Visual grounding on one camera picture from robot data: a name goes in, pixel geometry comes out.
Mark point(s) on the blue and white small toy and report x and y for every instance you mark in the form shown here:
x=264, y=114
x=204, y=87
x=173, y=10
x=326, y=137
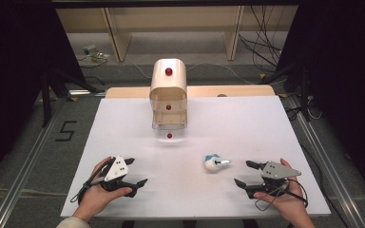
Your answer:
x=214, y=163

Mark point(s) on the person's left hand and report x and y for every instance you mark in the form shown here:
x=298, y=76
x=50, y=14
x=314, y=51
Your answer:
x=92, y=199

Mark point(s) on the clear drawer with red knob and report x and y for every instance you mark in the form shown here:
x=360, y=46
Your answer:
x=169, y=134

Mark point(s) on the grey power adapter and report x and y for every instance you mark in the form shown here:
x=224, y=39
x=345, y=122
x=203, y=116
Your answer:
x=89, y=49

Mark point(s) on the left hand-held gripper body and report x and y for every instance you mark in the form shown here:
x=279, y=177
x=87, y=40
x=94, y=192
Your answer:
x=116, y=169

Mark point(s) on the black metal stand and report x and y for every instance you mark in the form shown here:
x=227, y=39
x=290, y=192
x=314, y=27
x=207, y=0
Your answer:
x=49, y=91
x=302, y=85

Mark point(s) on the person's right hand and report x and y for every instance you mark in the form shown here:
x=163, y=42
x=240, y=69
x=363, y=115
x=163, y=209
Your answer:
x=290, y=202

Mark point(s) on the aluminium floor rail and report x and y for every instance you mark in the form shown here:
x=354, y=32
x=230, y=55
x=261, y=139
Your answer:
x=332, y=167
x=22, y=171

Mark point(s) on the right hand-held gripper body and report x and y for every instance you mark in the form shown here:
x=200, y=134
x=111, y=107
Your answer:
x=277, y=172

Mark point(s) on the beige wooden desk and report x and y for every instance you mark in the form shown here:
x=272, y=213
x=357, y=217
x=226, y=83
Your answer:
x=171, y=19

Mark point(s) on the cream drawer cabinet red knobs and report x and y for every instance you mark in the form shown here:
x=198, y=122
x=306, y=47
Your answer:
x=168, y=85

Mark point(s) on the black curtain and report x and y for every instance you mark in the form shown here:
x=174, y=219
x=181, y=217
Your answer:
x=12, y=79
x=345, y=79

